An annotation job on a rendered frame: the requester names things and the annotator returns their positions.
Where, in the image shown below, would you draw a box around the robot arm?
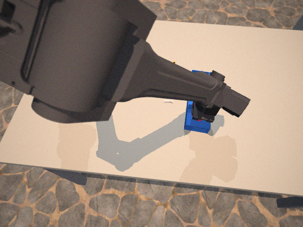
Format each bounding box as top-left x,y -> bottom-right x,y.
0,0 -> 251,124

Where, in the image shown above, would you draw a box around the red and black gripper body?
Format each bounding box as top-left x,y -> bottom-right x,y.
192,102 -> 214,122

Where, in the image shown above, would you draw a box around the blue rack of three bins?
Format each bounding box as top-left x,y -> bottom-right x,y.
184,101 -> 211,133

